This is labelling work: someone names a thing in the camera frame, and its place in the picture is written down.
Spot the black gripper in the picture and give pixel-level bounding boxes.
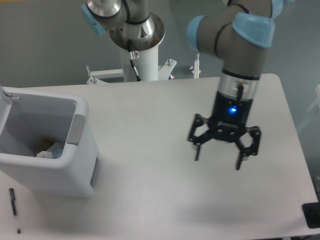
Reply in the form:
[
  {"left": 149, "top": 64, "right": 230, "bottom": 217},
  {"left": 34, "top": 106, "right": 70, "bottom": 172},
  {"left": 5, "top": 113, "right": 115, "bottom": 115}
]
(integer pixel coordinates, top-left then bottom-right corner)
[{"left": 187, "top": 91, "right": 261, "bottom": 171}]

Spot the clear plastic water bottle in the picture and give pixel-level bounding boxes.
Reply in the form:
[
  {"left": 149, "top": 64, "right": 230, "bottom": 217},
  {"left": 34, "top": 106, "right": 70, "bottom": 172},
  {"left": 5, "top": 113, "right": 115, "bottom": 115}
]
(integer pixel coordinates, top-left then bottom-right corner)
[{"left": 47, "top": 142, "right": 64, "bottom": 159}]

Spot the white plastic wrapper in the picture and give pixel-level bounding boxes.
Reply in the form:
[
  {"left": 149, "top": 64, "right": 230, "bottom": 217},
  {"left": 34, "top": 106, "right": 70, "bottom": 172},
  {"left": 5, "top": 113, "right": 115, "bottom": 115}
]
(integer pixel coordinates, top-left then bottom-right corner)
[{"left": 36, "top": 150, "right": 54, "bottom": 159}]

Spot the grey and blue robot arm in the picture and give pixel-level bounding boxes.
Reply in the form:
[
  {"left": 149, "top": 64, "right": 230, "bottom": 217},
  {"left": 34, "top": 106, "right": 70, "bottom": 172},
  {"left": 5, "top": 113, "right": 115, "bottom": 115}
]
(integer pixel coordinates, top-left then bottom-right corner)
[{"left": 80, "top": 0, "right": 283, "bottom": 170}]

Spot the white trash can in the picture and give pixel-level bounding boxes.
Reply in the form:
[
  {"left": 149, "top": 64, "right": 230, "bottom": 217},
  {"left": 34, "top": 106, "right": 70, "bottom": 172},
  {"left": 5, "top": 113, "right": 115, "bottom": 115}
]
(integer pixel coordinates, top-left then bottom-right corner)
[{"left": 0, "top": 87, "right": 99, "bottom": 198}]

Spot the black device at table edge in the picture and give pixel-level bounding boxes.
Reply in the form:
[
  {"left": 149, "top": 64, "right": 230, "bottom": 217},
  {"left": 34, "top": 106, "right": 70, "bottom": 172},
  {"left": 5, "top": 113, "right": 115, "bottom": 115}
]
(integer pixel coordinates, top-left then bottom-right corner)
[{"left": 302, "top": 202, "right": 320, "bottom": 229}]

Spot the colourful snack wrapper in bin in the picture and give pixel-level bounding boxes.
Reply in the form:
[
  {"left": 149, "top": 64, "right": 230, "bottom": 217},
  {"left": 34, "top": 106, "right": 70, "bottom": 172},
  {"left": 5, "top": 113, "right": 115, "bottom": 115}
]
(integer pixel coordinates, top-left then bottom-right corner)
[{"left": 34, "top": 139, "right": 55, "bottom": 156}]

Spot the black pen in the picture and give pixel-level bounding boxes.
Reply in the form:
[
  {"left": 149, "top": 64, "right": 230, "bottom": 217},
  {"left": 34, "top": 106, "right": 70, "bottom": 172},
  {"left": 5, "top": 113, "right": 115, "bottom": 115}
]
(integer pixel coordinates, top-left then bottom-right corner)
[{"left": 8, "top": 188, "right": 22, "bottom": 234}]

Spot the white pedestal foot bracket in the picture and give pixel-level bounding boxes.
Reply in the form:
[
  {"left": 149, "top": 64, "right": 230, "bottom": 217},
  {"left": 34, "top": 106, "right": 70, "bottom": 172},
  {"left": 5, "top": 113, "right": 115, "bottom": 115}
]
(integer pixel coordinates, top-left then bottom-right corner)
[{"left": 189, "top": 53, "right": 202, "bottom": 79}]

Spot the black cable on pedestal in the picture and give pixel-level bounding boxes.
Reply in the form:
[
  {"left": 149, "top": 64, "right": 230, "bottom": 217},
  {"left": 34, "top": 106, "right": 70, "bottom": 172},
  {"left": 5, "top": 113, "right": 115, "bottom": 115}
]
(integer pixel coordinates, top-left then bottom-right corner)
[{"left": 126, "top": 38, "right": 143, "bottom": 82}]

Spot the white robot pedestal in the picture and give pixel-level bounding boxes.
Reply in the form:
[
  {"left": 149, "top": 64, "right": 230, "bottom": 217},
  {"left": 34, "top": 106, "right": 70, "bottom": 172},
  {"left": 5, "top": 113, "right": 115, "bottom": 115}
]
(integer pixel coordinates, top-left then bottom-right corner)
[{"left": 85, "top": 12, "right": 178, "bottom": 85}]

